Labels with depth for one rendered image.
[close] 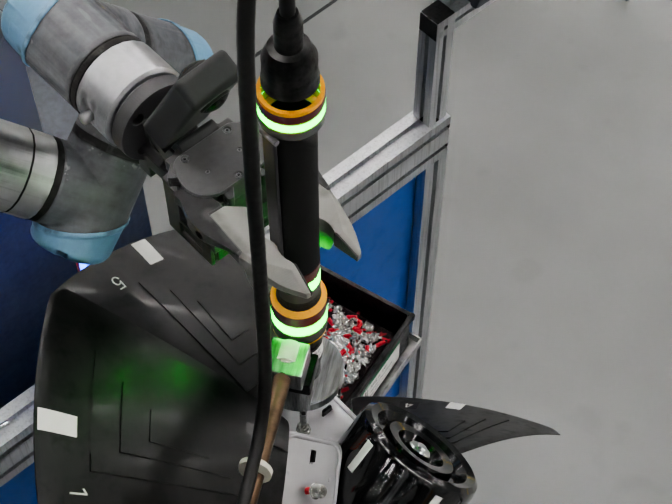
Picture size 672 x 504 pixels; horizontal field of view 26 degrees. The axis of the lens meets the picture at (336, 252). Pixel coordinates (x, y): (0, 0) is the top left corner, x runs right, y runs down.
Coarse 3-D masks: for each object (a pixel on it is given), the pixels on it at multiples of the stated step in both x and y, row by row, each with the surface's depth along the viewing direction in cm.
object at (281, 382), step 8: (280, 376) 109; (288, 376) 110; (272, 384) 109; (280, 384) 109; (288, 384) 110; (272, 392) 109; (280, 392) 109; (272, 400) 108; (280, 400) 108; (272, 408) 108; (280, 408) 108; (272, 416) 108; (280, 416) 108; (272, 424) 107; (272, 432) 107; (272, 440) 107; (264, 448) 106; (264, 456) 106; (256, 480) 105; (256, 488) 105; (256, 496) 104
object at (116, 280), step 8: (112, 272) 136; (120, 272) 137; (104, 280) 136; (112, 280) 136; (120, 280) 136; (128, 280) 136; (112, 288) 135; (120, 288) 135; (128, 288) 136; (120, 296) 135
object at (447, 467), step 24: (384, 408) 126; (360, 432) 121; (384, 432) 123; (408, 432) 126; (432, 432) 128; (384, 456) 119; (408, 456) 121; (432, 456) 126; (456, 456) 127; (360, 480) 120; (384, 480) 119; (408, 480) 118; (432, 480) 119; (456, 480) 124
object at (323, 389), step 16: (272, 352) 111; (304, 352) 111; (336, 352) 120; (272, 368) 110; (288, 368) 110; (304, 368) 110; (336, 368) 120; (304, 384) 112; (320, 384) 119; (336, 384) 119; (288, 400) 117; (304, 400) 116; (320, 400) 118
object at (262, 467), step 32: (288, 0) 83; (256, 128) 80; (256, 160) 82; (256, 192) 84; (256, 224) 87; (256, 256) 90; (256, 288) 93; (256, 320) 96; (256, 416) 104; (256, 448) 104
